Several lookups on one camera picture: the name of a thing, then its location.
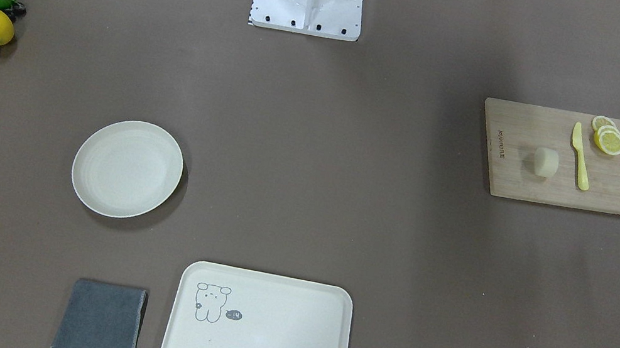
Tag cream rabbit tray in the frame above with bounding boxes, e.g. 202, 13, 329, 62
161, 261, 353, 348

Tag front lemon slice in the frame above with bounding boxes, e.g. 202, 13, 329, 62
594, 125, 620, 156

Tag wooden cutting board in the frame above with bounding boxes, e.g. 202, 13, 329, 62
484, 97, 620, 216

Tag white steamed bun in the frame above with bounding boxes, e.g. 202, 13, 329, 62
533, 146, 560, 179

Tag yellow plastic knife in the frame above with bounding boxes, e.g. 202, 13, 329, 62
570, 122, 590, 192

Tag lemon slice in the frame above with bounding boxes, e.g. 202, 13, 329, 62
594, 125, 620, 156
592, 115, 618, 133

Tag dark cherries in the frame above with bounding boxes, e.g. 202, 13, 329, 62
3, 1, 27, 21

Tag back lemon slice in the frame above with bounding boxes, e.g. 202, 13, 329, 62
592, 115, 618, 133

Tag round cream plate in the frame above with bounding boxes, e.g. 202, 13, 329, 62
71, 120, 185, 219

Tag grey folded cloth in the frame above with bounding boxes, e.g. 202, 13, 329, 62
51, 278, 148, 348

